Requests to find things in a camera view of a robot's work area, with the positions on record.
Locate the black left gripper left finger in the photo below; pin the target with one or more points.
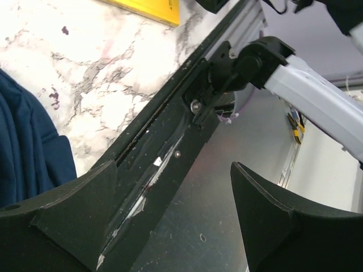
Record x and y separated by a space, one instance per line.
62 229

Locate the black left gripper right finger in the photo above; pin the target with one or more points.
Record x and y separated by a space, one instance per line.
283 231

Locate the navy blue student backpack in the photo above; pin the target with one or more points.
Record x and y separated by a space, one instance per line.
34 157

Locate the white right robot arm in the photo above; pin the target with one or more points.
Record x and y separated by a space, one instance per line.
269 63

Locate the yellow notebook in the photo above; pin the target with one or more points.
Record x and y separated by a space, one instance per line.
163 11

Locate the black mounting base plate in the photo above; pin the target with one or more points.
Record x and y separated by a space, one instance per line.
155 152

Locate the aluminium extrusion rail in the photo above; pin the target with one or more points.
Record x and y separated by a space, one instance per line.
241 25

